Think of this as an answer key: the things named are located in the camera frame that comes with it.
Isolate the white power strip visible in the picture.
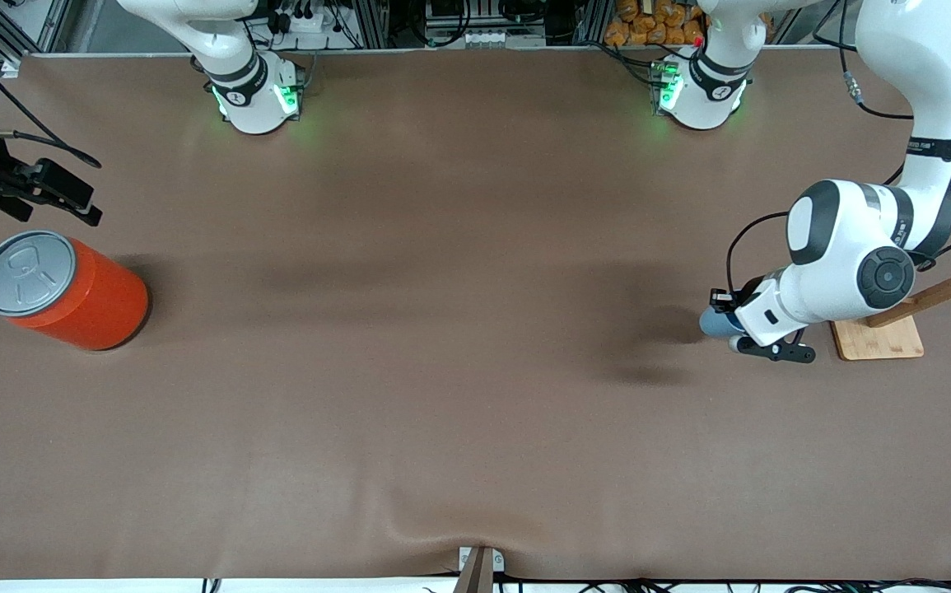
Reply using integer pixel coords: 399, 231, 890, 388
273, 4, 336, 35

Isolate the bag of orange snacks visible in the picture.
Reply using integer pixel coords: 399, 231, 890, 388
604, 0, 708, 47

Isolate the light blue plastic cup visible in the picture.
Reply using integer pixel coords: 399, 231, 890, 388
699, 306, 746, 339

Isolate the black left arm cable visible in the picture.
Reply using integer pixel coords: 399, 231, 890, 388
726, 0, 951, 293

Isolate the orange can with grey lid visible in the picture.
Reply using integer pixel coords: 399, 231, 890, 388
0, 230, 150, 353

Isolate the grey metal camera bracket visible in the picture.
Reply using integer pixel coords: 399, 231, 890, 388
452, 545, 506, 593

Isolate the brown table cloth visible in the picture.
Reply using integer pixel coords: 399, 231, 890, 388
0, 45, 951, 581

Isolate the wooden mug tree stand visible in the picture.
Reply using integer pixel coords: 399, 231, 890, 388
831, 226, 951, 362

